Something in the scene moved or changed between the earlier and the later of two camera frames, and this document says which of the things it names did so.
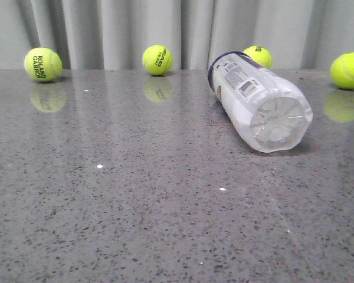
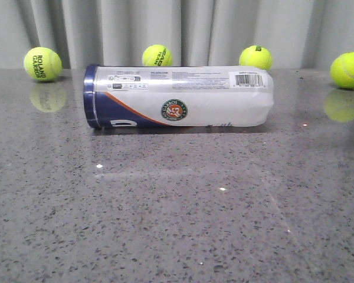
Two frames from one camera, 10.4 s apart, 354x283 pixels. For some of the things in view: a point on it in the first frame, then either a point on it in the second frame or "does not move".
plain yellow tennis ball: (347, 70) does not move
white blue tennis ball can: (272, 114) to (117, 96)
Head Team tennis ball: (157, 60) does not move
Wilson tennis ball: (259, 55) does not move
